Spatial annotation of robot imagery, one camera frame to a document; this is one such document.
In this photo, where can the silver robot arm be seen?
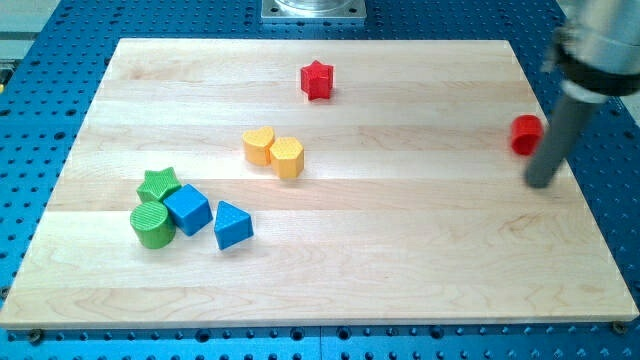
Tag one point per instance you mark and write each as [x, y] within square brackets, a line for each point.
[597, 50]

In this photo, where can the red star block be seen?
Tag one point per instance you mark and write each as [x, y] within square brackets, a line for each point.
[317, 80]

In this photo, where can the wooden board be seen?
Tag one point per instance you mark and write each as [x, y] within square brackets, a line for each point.
[411, 207]

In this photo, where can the green star block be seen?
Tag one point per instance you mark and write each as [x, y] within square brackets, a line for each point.
[158, 185]

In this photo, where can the yellow hexagon block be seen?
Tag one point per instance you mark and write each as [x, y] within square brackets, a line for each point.
[287, 157]

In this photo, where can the yellow heart block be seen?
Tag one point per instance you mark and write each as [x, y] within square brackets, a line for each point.
[257, 145]

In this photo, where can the blue triangle block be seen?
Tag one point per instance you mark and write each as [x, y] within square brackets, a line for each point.
[232, 225]

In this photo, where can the blue cube block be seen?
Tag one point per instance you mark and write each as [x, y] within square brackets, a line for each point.
[189, 209]

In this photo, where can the green cylinder block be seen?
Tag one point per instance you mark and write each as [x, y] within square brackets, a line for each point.
[153, 224]

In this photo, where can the red cylinder block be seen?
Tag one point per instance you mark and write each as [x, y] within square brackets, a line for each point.
[526, 132]

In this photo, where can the gray pusher rod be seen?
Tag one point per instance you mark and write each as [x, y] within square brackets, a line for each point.
[569, 118]

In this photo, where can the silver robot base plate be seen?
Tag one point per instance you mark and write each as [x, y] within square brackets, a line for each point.
[313, 10]

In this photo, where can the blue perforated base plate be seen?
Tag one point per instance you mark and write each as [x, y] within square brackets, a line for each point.
[49, 93]

